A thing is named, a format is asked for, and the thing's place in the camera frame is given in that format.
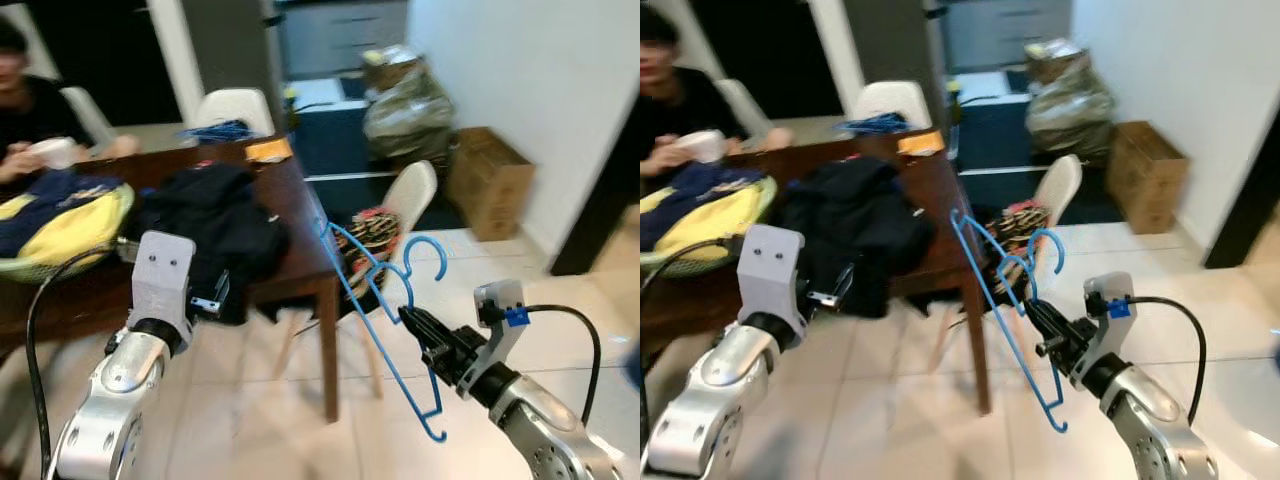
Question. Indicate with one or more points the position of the black garment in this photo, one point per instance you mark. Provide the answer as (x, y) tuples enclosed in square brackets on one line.
[(860, 215), (215, 225)]

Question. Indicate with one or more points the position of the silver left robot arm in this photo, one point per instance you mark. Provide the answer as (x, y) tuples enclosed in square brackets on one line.
[(110, 400), (720, 400)]

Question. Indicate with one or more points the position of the orange paper packet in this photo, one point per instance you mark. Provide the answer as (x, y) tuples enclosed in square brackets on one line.
[(268, 150), (920, 142)]

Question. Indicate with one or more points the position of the person in black shirt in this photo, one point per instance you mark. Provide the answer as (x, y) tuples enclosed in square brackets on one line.
[(35, 115), (680, 110)]

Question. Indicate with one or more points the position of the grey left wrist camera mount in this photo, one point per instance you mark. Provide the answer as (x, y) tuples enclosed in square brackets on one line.
[(160, 275), (770, 270)]

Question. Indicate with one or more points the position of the navy blue garment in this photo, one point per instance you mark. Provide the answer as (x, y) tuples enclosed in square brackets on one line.
[(60, 188), (710, 180)]

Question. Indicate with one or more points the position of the colourful patterned cloth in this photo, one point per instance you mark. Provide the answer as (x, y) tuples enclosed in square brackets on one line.
[(372, 235), (1020, 225)]

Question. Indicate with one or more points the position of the brown cardboard box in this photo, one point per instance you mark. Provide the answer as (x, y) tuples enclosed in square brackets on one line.
[(1145, 175), (490, 185)]

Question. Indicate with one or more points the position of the green white laundry basket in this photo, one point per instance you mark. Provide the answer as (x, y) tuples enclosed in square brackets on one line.
[(40, 270), (680, 262)]

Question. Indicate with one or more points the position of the blue plastic hanger pile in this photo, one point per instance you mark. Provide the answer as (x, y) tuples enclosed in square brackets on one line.
[(880, 123), (215, 130)]

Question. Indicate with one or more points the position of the full clear plastic bag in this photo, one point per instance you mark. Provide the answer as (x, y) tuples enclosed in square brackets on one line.
[(405, 105), (1070, 100)]

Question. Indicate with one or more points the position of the dark wooden table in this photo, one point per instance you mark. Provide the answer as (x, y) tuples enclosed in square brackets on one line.
[(305, 240), (940, 230)]

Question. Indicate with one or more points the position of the yellow garment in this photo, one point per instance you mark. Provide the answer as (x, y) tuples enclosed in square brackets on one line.
[(70, 225), (715, 215)]

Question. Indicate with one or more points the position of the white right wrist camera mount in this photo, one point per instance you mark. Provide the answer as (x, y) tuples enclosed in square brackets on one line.
[(1110, 292), (500, 300)]

